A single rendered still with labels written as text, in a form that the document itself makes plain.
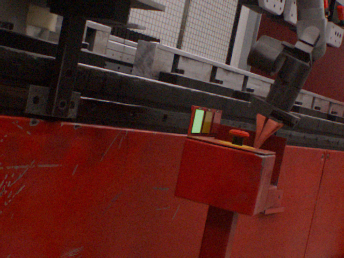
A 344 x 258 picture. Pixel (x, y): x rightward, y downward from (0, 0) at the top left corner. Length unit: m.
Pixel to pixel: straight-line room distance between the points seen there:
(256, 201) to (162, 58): 0.52
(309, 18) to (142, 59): 0.44
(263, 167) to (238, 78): 0.76
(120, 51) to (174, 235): 0.58
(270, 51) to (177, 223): 0.49
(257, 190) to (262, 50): 0.31
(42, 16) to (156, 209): 0.51
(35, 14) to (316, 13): 0.56
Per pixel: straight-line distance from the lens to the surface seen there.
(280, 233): 2.10
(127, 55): 1.80
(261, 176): 1.13
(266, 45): 1.28
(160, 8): 1.05
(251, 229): 1.88
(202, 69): 1.67
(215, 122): 1.31
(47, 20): 1.20
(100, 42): 1.32
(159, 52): 1.50
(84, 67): 1.11
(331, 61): 3.12
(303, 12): 1.29
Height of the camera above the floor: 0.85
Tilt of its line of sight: 3 degrees down
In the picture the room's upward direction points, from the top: 11 degrees clockwise
